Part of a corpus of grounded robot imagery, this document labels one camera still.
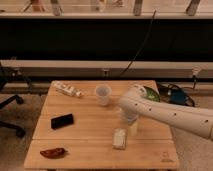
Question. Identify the red chili pepper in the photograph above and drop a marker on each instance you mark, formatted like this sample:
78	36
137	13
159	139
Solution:
53	153

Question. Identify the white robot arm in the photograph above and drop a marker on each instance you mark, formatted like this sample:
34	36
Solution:
142	100

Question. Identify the black rectangular box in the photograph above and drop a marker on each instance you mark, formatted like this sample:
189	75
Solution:
61	121

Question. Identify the blue device on floor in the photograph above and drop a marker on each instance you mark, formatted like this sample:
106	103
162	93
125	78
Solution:
178	97

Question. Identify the green bowl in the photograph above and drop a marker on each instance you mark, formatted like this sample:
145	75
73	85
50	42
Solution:
152	95

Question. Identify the white tube package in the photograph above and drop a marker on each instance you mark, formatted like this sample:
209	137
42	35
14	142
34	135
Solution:
67	89

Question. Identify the white sponge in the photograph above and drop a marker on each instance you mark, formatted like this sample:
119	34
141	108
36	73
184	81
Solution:
119	139

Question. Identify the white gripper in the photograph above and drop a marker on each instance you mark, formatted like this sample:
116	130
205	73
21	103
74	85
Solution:
130	118

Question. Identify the clear plastic cup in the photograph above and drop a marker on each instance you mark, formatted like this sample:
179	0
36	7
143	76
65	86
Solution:
103	93

